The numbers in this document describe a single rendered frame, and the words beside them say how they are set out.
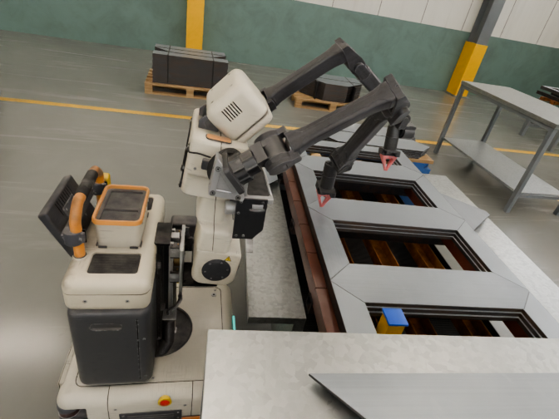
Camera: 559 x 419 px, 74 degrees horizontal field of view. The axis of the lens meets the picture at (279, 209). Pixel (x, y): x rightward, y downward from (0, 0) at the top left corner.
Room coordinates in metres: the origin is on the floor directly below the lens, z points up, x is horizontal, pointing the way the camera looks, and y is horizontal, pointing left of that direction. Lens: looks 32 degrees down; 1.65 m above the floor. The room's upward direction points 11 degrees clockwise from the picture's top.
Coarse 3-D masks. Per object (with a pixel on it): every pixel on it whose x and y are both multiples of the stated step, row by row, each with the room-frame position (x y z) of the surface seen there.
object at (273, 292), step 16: (272, 192) 1.73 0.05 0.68; (272, 208) 1.57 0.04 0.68; (272, 224) 1.43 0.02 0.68; (256, 240) 1.29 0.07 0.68; (272, 240) 1.31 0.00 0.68; (288, 240) 1.33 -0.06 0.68; (256, 256) 1.18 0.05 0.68; (272, 256) 1.20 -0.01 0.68; (288, 256) 1.22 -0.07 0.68; (256, 272) 1.09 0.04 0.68; (272, 272) 1.11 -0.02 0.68; (288, 272) 1.12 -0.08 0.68; (256, 288) 1.00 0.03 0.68; (272, 288) 1.02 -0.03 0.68; (288, 288) 1.03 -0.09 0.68; (256, 304) 0.93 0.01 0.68; (272, 304) 0.94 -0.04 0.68; (288, 304) 0.95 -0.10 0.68; (256, 320) 0.87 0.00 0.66; (272, 320) 0.88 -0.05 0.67; (288, 320) 0.89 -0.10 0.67; (304, 320) 0.91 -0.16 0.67
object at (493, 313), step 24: (288, 144) 2.01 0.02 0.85; (456, 240) 1.36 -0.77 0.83; (480, 264) 1.20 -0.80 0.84; (336, 312) 0.81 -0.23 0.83; (408, 312) 0.88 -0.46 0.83; (432, 312) 0.89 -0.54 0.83; (456, 312) 0.91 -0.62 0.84; (480, 312) 0.93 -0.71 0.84; (504, 312) 0.95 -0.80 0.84; (528, 336) 0.89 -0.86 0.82
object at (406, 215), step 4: (392, 204) 1.52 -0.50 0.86; (396, 204) 1.53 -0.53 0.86; (396, 208) 1.49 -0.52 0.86; (400, 208) 1.50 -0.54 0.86; (404, 208) 1.51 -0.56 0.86; (408, 208) 1.51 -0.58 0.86; (400, 212) 1.46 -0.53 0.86; (404, 212) 1.47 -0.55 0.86; (408, 212) 1.48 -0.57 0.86; (400, 216) 1.42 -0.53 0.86; (404, 216) 1.43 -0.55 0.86; (408, 216) 1.44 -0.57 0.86; (412, 216) 1.44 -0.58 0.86; (404, 220) 1.39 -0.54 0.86; (408, 220) 1.40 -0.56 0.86; (412, 220) 1.41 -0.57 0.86; (416, 220) 1.41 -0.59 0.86; (404, 224) 1.36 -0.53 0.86; (408, 224) 1.37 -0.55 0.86; (412, 224) 1.37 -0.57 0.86; (416, 224) 1.38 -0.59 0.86; (420, 224) 1.39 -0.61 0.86
